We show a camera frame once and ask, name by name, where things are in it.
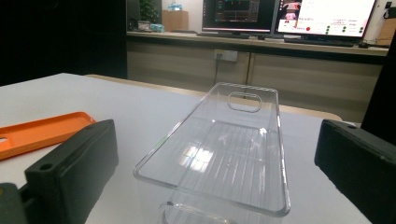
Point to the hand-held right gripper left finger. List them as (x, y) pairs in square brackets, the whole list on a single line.
[(77, 165)]

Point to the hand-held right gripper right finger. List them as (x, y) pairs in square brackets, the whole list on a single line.
[(364, 168)]

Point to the orange phone case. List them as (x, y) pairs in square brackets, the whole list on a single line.
[(37, 132)]

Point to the clear plastic display holder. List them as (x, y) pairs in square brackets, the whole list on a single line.
[(236, 155)]

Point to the black curtain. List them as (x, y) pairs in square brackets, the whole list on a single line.
[(62, 37), (381, 102)]

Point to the beige counter with cabinets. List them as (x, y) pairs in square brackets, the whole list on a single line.
[(311, 74)]

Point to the black keyboard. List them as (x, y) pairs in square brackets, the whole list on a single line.
[(317, 41), (222, 35)]

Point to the monitor with bright screen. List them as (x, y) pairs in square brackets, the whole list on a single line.
[(327, 15)]

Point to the green plant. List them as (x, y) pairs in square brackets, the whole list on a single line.
[(148, 10)]

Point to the cardboard box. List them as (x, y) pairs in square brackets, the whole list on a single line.
[(175, 21)]

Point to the blue tissue pack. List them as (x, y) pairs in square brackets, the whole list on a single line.
[(175, 6)]

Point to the monitor with dark screen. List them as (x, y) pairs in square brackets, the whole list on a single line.
[(236, 15)]

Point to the white wall socket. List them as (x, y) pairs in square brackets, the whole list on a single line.
[(226, 55)]

